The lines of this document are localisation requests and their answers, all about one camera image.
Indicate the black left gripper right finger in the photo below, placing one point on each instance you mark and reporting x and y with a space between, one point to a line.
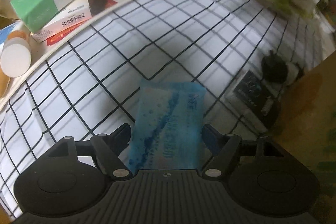
225 152

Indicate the cardboard box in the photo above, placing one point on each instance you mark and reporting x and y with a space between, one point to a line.
306 129

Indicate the blue wet wipes pack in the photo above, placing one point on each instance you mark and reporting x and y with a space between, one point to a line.
168 125

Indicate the white black grid tablecloth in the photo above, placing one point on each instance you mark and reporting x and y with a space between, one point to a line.
90 84

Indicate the white orange pill bottle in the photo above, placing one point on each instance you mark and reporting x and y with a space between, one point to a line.
16 54

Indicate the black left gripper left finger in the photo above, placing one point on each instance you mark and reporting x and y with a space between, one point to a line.
107 149

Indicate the white pink barcode box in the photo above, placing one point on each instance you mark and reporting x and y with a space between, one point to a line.
76 12

